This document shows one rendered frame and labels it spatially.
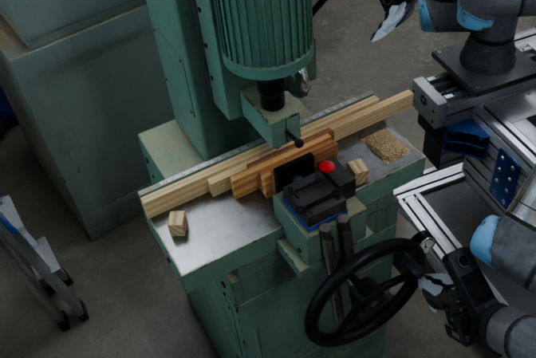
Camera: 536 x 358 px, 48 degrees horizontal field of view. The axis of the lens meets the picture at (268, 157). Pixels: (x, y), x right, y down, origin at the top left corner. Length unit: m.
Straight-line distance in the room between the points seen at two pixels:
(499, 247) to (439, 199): 1.25
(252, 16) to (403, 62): 2.24
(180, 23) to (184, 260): 0.48
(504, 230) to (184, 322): 1.43
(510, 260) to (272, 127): 0.52
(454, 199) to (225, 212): 1.16
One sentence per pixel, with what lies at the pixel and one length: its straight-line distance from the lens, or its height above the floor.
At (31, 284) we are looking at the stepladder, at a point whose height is 0.28.
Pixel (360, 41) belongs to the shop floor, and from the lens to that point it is 3.39.
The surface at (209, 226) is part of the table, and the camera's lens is 1.27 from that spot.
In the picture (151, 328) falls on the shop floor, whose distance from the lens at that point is 2.24.
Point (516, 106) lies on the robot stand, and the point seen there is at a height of 0.73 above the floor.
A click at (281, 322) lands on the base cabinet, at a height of 0.56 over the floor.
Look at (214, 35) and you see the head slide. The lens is 1.22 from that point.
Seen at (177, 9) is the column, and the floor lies 1.25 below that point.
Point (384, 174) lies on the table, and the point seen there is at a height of 0.90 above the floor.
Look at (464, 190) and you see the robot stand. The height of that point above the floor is 0.21.
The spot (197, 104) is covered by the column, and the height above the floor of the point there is 1.00.
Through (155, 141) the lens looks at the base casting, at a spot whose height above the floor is 0.80.
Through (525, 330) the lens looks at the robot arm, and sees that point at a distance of 1.00.
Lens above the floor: 1.86
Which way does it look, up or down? 44 degrees down
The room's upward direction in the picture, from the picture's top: 7 degrees counter-clockwise
